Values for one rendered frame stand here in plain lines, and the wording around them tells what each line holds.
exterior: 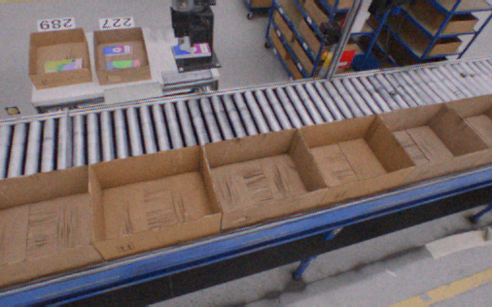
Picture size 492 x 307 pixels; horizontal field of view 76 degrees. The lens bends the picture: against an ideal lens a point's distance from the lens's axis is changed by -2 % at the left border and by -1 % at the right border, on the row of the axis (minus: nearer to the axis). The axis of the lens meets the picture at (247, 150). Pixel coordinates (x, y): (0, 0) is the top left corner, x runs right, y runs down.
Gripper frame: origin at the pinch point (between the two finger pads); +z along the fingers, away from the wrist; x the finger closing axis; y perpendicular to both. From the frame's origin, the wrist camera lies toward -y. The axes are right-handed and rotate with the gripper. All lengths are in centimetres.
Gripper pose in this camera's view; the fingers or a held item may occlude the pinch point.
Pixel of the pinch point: (191, 49)
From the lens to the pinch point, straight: 151.6
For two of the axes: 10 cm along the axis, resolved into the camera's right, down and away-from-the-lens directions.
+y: -9.6, 1.8, -2.2
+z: -0.8, 5.9, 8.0
